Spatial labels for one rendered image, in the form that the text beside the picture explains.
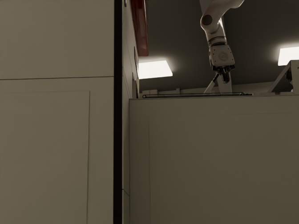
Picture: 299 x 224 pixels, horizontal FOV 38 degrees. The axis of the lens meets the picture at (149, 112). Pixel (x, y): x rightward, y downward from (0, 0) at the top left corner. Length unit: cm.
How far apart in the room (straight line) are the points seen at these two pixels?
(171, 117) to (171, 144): 8
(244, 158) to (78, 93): 52
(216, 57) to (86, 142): 98
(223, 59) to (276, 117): 65
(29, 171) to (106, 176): 20
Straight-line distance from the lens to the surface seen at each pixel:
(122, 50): 120
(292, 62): 152
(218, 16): 195
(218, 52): 197
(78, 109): 115
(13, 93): 121
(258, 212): 132
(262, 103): 138
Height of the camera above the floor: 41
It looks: 16 degrees up
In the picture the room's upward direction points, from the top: 1 degrees counter-clockwise
